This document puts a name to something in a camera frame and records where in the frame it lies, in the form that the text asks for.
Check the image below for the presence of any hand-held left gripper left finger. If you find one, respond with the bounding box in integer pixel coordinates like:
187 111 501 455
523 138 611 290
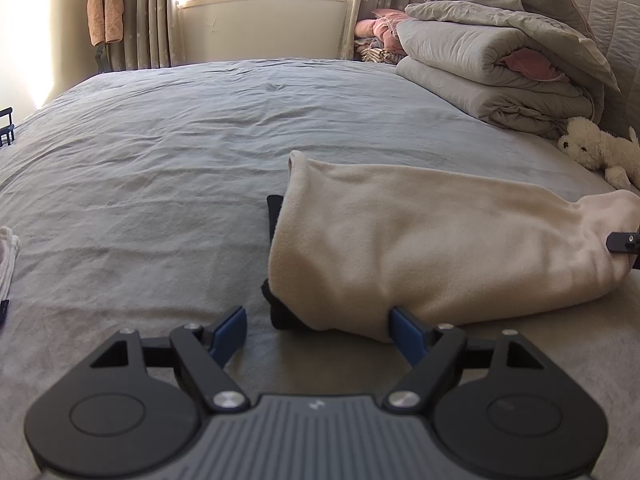
90 305 251 413

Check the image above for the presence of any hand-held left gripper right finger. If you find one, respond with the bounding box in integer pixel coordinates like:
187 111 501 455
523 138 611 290
385 306 543 413

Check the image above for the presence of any black garment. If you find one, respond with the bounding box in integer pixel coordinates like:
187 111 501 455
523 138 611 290
260 150 640 345

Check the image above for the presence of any grey quilted headboard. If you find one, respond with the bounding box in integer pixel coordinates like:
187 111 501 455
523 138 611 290
565 0 640 141

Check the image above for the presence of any white folded cloth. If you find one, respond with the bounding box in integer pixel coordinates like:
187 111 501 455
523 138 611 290
0 225 21 301

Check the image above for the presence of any folded grey quilt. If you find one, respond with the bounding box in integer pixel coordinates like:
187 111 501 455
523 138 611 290
395 0 608 141

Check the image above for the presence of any white plush dog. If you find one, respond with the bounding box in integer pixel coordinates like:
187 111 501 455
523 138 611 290
557 116 640 191

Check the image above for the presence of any orange hanging towel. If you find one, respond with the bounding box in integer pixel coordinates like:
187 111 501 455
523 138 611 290
87 0 125 46

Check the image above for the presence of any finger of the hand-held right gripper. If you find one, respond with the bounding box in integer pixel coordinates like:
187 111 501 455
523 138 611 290
606 231 640 271

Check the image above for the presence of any grey bed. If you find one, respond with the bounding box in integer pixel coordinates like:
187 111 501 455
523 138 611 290
0 57 640 480

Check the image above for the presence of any black metal frame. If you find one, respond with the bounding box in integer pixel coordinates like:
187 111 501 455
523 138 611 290
0 106 15 147

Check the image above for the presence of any pink pillow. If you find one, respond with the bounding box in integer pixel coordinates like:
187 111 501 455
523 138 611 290
354 8 416 53

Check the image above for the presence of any striped cloth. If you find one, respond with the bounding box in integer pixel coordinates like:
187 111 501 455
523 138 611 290
354 45 401 64

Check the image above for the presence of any black towel stand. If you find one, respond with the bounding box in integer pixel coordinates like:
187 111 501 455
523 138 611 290
94 40 113 75

